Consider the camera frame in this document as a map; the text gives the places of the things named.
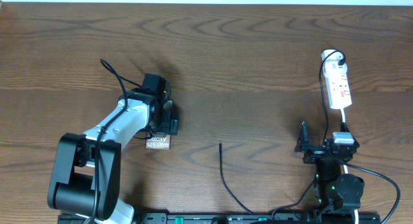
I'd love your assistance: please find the Samsung Galaxy smartphone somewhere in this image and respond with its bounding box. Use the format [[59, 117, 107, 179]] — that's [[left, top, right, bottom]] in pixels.
[[145, 135, 171, 150]]

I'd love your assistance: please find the black charger cable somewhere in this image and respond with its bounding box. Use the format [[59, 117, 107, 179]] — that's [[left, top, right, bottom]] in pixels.
[[218, 49, 347, 216]]

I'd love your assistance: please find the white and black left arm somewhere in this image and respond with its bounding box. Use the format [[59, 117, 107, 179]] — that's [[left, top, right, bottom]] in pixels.
[[47, 91, 179, 223]]

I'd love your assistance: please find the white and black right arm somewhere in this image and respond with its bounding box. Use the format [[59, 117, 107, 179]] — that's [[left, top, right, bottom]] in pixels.
[[294, 122, 365, 213]]

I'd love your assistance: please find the white power strip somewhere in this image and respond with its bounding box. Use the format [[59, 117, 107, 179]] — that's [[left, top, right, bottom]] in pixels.
[[321, 49, 352, 110]]

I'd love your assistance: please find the white power strip cord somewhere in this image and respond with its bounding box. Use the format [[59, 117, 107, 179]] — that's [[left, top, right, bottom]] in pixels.
[[339, 108, 360, 224]]

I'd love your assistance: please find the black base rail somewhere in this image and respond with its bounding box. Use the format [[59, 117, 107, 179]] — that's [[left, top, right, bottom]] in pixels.
[[57, 212, 381, 224]]

